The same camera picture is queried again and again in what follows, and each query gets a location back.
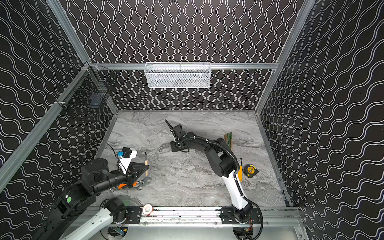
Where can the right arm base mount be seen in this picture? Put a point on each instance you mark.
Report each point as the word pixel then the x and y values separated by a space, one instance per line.
pixel 231 216

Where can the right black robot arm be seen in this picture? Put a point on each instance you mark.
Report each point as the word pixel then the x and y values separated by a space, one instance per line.
pixel 222 161

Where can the aluminium front rail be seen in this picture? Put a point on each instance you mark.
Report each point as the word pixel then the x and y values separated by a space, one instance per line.
pixel 209 217

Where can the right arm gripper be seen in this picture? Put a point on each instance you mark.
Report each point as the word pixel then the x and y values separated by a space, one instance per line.
pixel 177 137

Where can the yellow tape measure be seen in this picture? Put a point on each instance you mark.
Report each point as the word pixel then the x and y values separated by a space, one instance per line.
pixel 248 171

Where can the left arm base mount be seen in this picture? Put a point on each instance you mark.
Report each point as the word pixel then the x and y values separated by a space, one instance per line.
pixel 132 216

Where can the aluminium corner frame post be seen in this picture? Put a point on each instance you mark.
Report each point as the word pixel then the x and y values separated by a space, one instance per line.
pixel 288 46

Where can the white wire mesh basket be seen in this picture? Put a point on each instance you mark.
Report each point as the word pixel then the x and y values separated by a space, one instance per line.
pixel 176 75

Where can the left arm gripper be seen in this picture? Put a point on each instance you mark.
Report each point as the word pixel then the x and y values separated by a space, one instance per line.
pixel 132 175

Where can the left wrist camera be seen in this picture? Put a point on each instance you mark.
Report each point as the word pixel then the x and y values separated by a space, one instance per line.
pixel 125 157

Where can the orange adjustable wrench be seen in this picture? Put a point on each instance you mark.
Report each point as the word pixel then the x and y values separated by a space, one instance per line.
pixel 136 185

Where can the white round knob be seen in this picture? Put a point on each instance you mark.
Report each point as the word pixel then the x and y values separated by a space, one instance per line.
pixel 147 210

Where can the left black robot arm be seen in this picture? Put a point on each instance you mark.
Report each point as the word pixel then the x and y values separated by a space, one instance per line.
pixel 75 199

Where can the black wire mesh basket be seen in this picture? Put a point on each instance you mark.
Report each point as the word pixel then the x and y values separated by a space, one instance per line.
pixel 88 101

